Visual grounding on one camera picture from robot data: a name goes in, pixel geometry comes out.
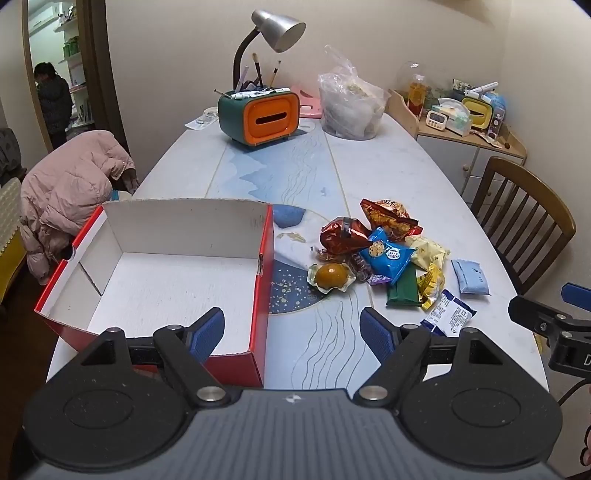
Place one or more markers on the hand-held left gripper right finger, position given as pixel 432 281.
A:
pixel 376 333

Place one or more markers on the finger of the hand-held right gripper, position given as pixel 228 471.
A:
pixel 531 311
pixel 577 293

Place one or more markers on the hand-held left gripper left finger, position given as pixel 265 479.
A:
pixel 207 333

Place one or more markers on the green snack packet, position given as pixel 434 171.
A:
pixel 404 288

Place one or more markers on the red cardboard box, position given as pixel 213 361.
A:
pixel 161 277

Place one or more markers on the clear packet with orange yolk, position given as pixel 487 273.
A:
pixel 330 275

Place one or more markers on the yellow snack packet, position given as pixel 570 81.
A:
pixel 431 281

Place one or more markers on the red popcorn snack bag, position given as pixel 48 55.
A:
pixel 388 217

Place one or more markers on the purple candy wrapper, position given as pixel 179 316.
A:
pixel 360 267

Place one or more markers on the light blue tissue packet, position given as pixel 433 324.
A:
pixel 471 277

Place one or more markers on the white and blue snack packet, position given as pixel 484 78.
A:
pixel 448 314

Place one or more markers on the blue cookie packet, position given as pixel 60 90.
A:
pixel 385 256

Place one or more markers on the cream snack packet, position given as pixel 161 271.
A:
pixel 429 251

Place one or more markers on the brown foil snack bag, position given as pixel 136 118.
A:
pixel 341 235

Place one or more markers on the wooden chair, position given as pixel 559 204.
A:
pixel 545 194

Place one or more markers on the wooden cabinet with white doors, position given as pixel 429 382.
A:
pixel 443 152

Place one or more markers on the blue printed packet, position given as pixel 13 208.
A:
pixel 498 106

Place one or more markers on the pink down jacket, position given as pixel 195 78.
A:
pixel 69 184

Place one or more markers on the white wet wipes pack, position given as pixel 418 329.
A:
pixel 455 120

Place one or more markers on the yellow tissue box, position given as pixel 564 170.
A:
pixel 478 110

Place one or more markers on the white paper leaflet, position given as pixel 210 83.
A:
pixel 201 122

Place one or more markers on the white digital timer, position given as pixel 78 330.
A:
pixel 435 121

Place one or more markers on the green and orange tissue box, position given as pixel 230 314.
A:
pixel 270 117

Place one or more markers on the white tube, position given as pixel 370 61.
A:
pixel 482 87

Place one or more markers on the yellow white plastic panel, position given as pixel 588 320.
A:
pixel 9 221

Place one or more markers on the clear plastic container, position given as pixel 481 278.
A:
pixel 351 106

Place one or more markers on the bottle with red label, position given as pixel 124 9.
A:
pixel 417 97

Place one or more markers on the pink tray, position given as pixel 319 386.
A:
pixel 310 99

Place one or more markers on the dark cloth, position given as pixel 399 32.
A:
pixel 7 157

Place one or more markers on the paint brush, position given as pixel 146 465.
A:
pixel 275 74
pixel 257 69

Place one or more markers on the grey desk lamp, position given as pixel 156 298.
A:
pixel 277 30

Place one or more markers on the white air conditioner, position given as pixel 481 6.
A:
pixel 41 18

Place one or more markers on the white wall shelf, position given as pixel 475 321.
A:
pixel 76 46

